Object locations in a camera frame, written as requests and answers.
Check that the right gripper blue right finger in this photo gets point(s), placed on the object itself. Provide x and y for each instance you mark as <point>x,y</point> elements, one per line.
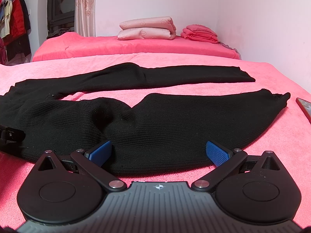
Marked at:
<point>217,153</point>

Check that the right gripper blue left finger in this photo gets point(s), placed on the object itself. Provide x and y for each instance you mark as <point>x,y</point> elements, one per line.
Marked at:
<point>100,153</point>

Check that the black knit pants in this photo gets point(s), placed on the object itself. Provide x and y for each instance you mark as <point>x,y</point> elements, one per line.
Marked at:
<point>160,134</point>

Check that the smartphone on bed edge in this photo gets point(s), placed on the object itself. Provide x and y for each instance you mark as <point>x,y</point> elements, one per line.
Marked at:
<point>305,107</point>

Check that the hanging clothes on rack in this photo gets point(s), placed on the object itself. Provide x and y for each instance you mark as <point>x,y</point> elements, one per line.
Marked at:
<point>15,27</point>

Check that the far pink bed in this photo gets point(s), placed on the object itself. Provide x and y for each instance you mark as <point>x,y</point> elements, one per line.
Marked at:
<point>72,44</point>

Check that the dark cloth by door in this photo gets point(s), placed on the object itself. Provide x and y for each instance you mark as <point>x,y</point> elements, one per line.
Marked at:
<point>58,32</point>

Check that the folded red blanket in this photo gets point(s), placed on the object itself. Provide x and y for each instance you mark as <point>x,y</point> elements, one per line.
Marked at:
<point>199,33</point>

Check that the lower pink pillow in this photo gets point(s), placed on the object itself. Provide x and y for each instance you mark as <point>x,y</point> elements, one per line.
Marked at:
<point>145,33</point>

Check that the pink pillow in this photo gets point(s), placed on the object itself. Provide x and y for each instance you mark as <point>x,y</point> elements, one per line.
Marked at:
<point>145,33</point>
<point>164,22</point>

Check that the pink patterned curtain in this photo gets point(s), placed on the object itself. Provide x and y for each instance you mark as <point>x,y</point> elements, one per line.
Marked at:
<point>84,18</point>

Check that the upper pink pillow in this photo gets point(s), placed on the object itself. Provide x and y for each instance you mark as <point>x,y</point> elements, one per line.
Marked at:
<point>164,22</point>

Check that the dark wooden door frame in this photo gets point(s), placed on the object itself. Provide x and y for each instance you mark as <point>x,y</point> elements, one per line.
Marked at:
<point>60,14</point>

